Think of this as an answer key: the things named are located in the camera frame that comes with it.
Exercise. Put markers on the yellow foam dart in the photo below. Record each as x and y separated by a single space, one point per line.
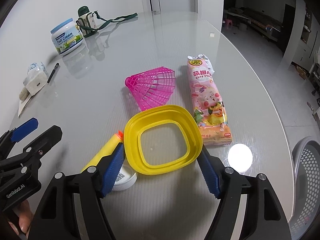
106 150

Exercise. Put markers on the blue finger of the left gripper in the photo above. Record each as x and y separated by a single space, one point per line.
18 133
34 150

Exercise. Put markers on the pink plastic mesh basket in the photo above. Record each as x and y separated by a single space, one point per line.
152 88

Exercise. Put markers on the tissue pack white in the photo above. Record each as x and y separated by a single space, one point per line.
36 79

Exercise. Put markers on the grey stone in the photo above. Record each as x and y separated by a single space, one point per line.
23 94

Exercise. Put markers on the grey perforated laundry basket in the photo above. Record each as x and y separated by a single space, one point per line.
304 223

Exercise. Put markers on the white paper sheet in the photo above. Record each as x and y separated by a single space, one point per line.
23 104

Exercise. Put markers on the yellow plastic lid frame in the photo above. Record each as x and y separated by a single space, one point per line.
161 140

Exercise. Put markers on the person left hand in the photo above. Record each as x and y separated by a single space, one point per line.
25 217

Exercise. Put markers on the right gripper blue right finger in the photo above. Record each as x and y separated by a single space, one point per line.
264 216

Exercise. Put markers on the small pink stool far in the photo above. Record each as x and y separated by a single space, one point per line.
229 23

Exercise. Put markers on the pink snack stick package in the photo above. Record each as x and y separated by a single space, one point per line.
208 108

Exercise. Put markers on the milk powder can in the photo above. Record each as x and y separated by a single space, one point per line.
66 37

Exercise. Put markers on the white round cap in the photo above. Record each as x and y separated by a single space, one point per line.
126 178

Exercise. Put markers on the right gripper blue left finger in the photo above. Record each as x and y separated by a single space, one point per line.
55 217

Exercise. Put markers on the green white water bottle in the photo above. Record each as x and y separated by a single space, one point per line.
86 22

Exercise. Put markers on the black pen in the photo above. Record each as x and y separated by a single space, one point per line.
53 72

